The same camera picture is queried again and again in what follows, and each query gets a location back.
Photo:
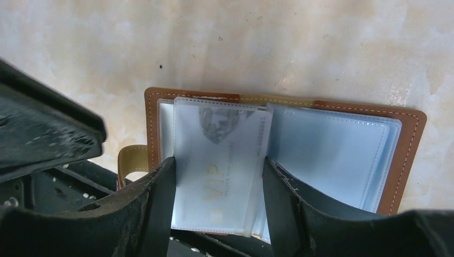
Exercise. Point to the brown leather card holder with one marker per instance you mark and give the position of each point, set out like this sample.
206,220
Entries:
358,154

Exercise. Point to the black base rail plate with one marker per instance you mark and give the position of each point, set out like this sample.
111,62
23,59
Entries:
59,189

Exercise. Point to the white VIP credit card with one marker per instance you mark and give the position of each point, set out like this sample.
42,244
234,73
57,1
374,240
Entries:
219,150

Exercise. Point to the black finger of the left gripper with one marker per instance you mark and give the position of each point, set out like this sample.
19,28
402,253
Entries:
42,129

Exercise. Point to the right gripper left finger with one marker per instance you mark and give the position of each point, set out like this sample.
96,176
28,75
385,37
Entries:
134,221

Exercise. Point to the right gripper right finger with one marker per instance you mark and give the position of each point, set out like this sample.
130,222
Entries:
303,221

